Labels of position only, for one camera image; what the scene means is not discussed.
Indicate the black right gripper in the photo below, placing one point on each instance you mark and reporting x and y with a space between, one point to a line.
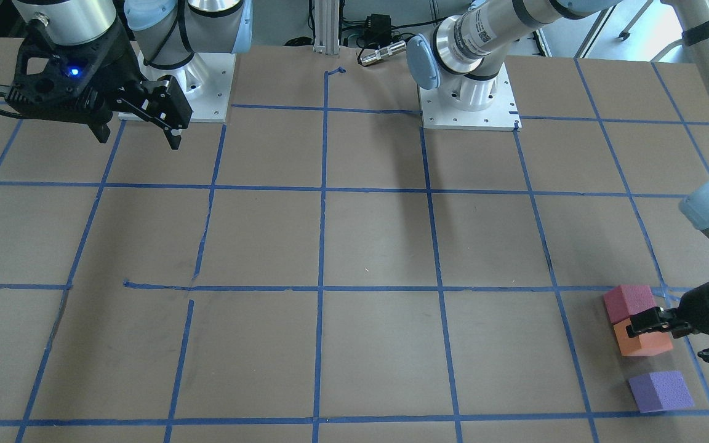
116 61

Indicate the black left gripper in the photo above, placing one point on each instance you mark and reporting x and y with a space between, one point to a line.
701 311

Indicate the orange foam cube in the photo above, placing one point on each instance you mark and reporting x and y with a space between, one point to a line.
644 345

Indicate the pink foam cube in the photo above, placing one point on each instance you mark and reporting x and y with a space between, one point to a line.
625 300

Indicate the purple foam cube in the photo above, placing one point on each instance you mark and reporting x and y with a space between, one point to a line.
660 391

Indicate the silver cylinder connector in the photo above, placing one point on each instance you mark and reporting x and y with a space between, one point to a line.
381 54

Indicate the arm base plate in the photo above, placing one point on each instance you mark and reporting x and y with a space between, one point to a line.
207 80
461 103

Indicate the aluminium frame post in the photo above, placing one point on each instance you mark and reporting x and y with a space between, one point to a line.
326 27

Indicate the black box with cables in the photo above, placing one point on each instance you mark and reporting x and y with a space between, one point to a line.
377 30

